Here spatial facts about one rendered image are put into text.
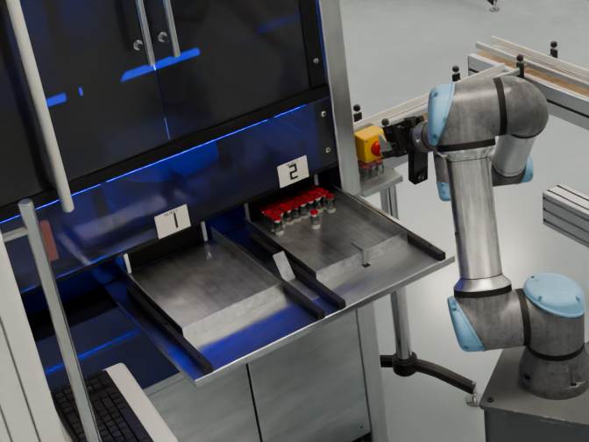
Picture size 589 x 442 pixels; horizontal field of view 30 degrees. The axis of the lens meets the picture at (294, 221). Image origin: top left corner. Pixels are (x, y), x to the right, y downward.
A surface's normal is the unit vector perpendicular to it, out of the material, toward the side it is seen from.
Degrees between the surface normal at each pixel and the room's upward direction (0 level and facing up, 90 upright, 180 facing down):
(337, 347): 90
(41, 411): 90
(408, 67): 0
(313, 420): 90
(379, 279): 0
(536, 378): 73
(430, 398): 0
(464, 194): 68
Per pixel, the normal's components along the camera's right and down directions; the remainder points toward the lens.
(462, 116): -0.07, 0.16
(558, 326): 0.03, 0.50
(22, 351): 0.47, 0.40
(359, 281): -0.13, -0.86
